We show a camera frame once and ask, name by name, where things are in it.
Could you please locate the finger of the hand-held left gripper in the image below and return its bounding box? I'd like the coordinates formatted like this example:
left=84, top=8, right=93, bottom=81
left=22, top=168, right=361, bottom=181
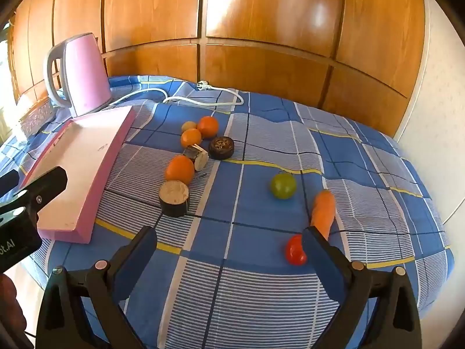
left=0, top=166, right=68, bottom=223
left=0, top=171, right=19, bottom=195

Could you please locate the white tissue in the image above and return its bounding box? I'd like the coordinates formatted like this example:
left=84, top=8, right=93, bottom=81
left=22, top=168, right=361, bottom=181
left=15, top=92, right=37, bottom=115

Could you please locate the silver ornate tissue box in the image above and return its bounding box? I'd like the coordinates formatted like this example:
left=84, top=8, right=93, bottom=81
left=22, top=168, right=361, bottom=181
left=18, top=98, right=55, bottom=135

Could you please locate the blue checked bedsheet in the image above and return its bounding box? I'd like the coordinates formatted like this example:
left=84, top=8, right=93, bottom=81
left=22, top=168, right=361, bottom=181
left=0, top=74, right=455, bottom=349

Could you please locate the white power cable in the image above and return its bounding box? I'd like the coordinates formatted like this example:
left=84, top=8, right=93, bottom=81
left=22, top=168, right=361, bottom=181
left=98, top=81, right=245, bottom=107

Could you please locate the green tomato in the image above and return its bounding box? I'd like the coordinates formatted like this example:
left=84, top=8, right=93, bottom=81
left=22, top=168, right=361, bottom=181
left=270, top=172, right=297, bottom=200

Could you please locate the dark purple round fruit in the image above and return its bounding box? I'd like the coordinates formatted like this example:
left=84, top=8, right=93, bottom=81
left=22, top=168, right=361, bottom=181
left=209, top=136, right=235, bottom=161

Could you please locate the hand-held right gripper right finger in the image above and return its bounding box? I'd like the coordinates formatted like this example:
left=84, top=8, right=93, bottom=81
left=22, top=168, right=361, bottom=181
left=301, top=226, right=422, bottom=349

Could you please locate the eggplant piece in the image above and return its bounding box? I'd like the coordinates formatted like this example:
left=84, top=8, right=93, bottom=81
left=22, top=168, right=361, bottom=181
left=183, top=145, right=209, bottom=172
left=159, top=180, right=190, bottom=218

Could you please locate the pink shallow tray box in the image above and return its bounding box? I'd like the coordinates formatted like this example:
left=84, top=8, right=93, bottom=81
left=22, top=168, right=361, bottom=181
left=18, top=106, right=137, bottom=243

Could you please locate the person's left hand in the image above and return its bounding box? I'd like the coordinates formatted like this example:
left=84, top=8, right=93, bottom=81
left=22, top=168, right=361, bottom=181
left=0, top=273, right=28, bottom=349

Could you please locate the mandarin orange with stem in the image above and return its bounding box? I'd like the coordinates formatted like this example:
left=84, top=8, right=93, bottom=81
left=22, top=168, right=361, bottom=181
left=165, top=155, right=196, bottom=185

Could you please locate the orange carrot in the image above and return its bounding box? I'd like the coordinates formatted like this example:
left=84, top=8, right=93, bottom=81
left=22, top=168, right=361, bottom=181
left=310, top=190, right=335, bottom=242

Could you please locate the red tomato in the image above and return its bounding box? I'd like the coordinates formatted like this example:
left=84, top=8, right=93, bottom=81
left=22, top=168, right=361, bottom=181
left=285, top=235, right=307, bottom=265

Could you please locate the pink electric kettle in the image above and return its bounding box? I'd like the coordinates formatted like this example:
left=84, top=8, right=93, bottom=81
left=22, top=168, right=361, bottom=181
left=44, top=33, right=112, bottom=118

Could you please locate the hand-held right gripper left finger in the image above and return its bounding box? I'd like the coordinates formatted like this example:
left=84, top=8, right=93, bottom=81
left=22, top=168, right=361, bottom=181
left=35, top=225, right=158, bottom=349

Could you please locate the wooden wardrobe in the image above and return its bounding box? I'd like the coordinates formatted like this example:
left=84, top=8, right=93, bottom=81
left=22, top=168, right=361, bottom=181
left=7, top=0, right=425, bottom=139

